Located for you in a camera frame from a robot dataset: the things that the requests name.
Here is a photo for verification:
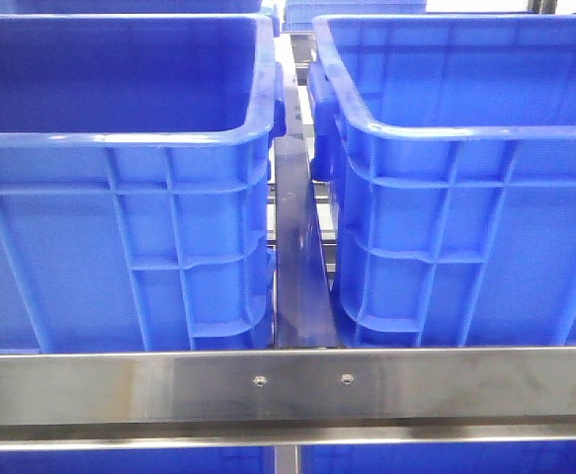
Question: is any lower right blue crate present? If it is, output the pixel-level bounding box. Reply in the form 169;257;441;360
301;440;576;473

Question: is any far left blue crate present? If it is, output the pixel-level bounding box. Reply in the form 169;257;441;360
0;0;280;37

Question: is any far right blue crate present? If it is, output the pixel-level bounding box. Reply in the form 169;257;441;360
282;0;427;33

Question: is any stainless steel front rail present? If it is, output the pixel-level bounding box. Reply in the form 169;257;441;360
0;347;576;450

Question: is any lower left blue crate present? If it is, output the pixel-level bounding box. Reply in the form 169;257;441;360
0;447;275;473

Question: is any blue plastic crate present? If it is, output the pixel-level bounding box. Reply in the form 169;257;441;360
309;14;576;348
0;14;285;354

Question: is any steel centre divider bar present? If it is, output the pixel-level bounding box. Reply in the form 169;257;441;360
272;73;339;350

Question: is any left blue plastic crate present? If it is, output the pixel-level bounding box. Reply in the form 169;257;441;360
0;14;285;354

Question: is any right blue plastic crate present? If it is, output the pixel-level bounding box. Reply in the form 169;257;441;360
309;14;576;348

